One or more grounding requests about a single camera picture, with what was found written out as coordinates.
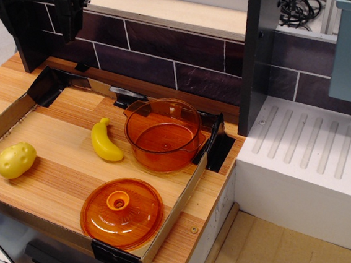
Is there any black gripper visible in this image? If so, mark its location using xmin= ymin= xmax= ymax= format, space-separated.
xmin=54 ymin=0 xmax=90 ymax=44

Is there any yellow toy potato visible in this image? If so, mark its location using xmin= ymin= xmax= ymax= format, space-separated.
xmin=0 ymin=142 xmax=37 ymax=179

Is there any cardboard fence with black tape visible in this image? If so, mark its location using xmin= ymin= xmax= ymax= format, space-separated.
xmin=0 ymin=67 xmax=244 ymax=263

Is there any orange transparent pot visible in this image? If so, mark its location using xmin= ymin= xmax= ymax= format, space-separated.
xmin=124 ymin=98 xmax=206 ymax=172

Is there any orange transparent pot lid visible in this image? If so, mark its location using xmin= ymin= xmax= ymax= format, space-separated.
xmin=80 ymin=178 xmax=164 ymax=250

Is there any yellow toy banana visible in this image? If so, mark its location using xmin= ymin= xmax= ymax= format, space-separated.
xmin=90 ymin=118 xmax=124 ymax=162

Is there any white toy sink drainboard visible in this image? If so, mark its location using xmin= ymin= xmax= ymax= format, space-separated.
xmin=235 ymin=97 xmax=351 ymax=249

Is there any dark grey vertical post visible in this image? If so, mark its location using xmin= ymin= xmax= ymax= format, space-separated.
xmin=238 ymin=0 xmax=281 ymax=137

